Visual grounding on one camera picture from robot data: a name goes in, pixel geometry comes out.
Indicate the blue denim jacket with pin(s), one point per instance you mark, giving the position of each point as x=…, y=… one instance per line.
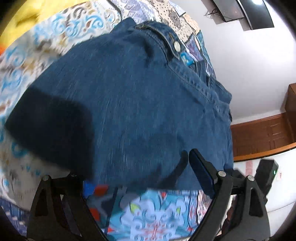
x=125, y=109

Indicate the brown wooden door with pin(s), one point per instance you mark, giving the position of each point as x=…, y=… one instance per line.
x=267, y=136

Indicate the blue patchwork bed cover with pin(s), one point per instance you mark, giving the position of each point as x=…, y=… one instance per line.
x=35, y=50

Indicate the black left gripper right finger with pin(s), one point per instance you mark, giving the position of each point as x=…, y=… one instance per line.
x=237, y=210

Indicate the black wall television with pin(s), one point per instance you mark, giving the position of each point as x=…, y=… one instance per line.
x=255, y=12

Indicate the yellow fluffy blanket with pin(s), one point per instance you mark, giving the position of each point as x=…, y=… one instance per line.
x=23, y=15

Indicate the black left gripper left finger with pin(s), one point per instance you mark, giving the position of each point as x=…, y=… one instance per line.
x=47, y=217

